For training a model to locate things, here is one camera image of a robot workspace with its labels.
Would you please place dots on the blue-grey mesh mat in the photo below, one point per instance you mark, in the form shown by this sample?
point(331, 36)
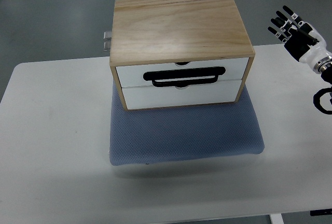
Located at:
point(183, 133)

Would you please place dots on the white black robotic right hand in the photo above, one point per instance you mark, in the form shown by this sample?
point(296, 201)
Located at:
point(301, 40)

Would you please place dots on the grey metal clamp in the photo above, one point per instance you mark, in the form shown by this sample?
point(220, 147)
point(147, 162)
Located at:
point(107, 45)
point(107, 35)

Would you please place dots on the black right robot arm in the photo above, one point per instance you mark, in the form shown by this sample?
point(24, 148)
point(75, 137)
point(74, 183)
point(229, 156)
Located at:
point(326, 73)

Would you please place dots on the wooden drawer cabinet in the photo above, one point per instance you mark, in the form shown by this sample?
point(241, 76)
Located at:
point(177, 31)

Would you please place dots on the black drawer handle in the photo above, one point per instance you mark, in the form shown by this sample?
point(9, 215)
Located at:
point(184, 77)

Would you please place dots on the white table leg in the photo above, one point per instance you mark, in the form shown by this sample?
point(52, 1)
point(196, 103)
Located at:
point(276, 219)

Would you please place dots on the grey metal clamp lower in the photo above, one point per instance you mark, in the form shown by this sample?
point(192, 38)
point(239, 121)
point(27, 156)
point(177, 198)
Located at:
point(107, 45)

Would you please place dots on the black bracket under table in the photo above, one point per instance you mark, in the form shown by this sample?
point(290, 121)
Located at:
point(321, 212)

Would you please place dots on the grey metal clamp upper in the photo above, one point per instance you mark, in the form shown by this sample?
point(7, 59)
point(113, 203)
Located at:
point(107, 35)

